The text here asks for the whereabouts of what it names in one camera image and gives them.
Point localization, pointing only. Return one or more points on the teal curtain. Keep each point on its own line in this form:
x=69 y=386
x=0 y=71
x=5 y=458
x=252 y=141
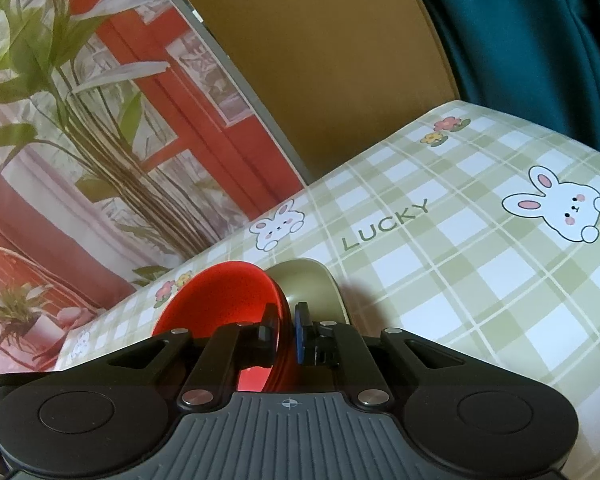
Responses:
x=535 y=59

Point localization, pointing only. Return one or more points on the green plaid bunny tablecloth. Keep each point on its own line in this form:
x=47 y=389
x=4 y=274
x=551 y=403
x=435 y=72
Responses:
x=415 y=234

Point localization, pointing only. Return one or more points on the wooden headboard panel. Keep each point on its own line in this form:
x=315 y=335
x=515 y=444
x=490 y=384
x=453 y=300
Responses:
x=337 y=76

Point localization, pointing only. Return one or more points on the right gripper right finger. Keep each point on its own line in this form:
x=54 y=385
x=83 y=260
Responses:
x=334 y=357

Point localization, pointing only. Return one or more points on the green square plate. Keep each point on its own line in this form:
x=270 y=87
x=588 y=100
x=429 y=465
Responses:
x=307 y=280

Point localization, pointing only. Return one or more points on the red plastic bowl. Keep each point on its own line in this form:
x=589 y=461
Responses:
x=285 y=329
x=229 y=292

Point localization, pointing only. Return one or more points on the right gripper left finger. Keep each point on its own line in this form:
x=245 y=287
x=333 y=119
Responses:
x=231 y=349

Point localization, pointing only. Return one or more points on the printed room scene backdrop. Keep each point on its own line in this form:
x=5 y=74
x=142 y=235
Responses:
x=129 y=153

